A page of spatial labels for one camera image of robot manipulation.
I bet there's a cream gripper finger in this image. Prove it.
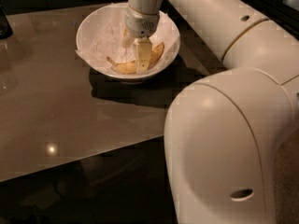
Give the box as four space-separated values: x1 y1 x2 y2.
121 29 135 48
133 36 152 74

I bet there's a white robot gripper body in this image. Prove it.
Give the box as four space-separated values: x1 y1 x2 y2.
124 7 160 38

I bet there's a yellow spotted banana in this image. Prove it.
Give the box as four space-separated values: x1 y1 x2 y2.
107 42 164 74

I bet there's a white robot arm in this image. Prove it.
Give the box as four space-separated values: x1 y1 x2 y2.
125 0 299 224

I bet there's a white ceramic bowl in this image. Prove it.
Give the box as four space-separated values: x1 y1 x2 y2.
76 2 181 85

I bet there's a white crumpled paper liner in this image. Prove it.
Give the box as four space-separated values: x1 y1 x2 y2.
75 4 181 74

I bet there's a dark object at table edge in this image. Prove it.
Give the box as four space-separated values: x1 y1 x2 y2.
0 4 13 39

